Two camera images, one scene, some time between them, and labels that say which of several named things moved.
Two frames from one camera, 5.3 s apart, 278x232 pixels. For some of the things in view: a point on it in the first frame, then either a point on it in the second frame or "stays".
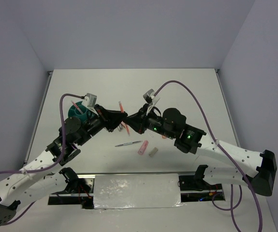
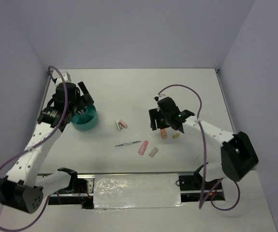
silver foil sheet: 137,191 stays
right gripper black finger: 136,121 -> 154,115
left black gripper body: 94,125 -> 78,104
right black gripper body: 153,122 -> 165,118
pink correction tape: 143,147 stays
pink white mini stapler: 122,125 stays
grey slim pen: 128,143 stays
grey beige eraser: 153,152 stays
